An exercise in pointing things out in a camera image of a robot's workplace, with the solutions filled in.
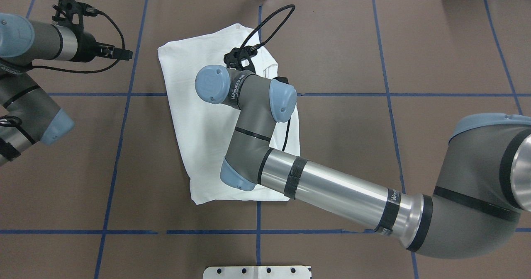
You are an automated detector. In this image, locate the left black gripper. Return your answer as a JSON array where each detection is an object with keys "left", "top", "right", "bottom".
[{"left": 52, "top": 0, "right": 133, "bottom": 63}]

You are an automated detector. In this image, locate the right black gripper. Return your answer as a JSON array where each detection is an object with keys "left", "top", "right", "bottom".
[{"left": 224, "top": 45, "right": 258, "bottom": 73}]

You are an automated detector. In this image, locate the white long-sleeve printed shirt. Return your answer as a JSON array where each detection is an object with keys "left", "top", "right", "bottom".
[{"left": 158, "top": 23, "right": 288, "bottom": 205}]

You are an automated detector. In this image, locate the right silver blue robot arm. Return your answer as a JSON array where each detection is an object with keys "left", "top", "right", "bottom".
[{"left": 194, "top": 63, "right": 531, "bottom": 260}]

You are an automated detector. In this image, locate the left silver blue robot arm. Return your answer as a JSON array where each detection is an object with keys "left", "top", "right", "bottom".
[{"left": 0, "top": 0, "right": 133, "bottom": 165}]

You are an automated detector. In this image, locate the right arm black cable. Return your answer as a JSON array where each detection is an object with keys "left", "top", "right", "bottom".
[{"left": 243, "top": 4, "right": 296, "bottom": 152}]

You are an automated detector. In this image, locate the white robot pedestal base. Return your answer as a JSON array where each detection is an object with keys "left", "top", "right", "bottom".
[{"left": 202, "top": 265, "right": 312, "bottom": 279}]

